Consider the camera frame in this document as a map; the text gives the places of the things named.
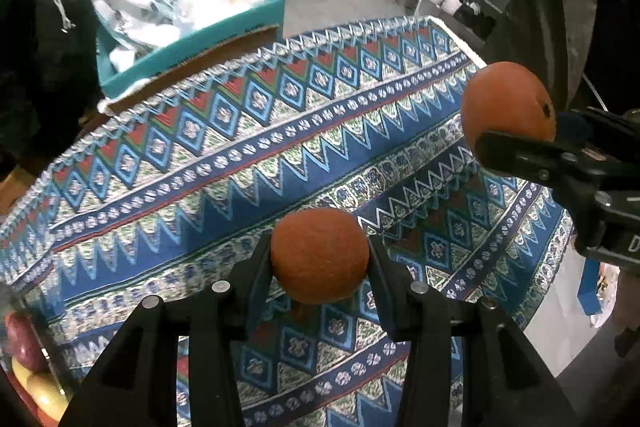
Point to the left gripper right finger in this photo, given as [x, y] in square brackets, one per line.
[411, 310]

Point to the yellow-green pear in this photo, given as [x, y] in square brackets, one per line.
[50, 398]

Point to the person right hand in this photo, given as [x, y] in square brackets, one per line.
[626, 313]

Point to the yellow pear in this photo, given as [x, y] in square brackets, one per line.
[21, 372]

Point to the teal plastic bin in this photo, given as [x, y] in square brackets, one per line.
[114, 83]

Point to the dark green glass plate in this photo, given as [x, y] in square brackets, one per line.
[24, 400]

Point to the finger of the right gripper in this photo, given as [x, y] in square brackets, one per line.
[590, 126]
[533, 160]

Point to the small tangerine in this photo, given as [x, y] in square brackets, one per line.
[506, 97]
[319, 255]

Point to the dark red apple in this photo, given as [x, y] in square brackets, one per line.
[23, 341]

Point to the blue patterned tablecloth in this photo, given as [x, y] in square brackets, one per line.
[107, 250]

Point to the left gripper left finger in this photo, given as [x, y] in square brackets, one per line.
[228, 311]

